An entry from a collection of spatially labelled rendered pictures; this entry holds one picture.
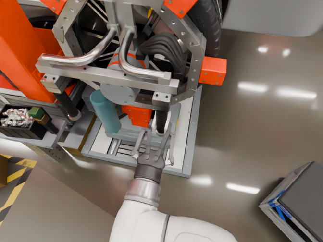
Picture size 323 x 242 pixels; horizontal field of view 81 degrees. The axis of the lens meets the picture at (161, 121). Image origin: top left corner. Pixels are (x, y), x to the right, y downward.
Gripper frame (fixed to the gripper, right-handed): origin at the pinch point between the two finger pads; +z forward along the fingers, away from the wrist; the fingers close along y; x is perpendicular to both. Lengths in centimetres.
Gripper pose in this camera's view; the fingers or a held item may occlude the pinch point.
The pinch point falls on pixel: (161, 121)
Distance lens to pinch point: 62.7
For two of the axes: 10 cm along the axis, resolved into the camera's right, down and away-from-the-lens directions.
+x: 0.0, -5.3, -8.5
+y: 9.8, 1.7, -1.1
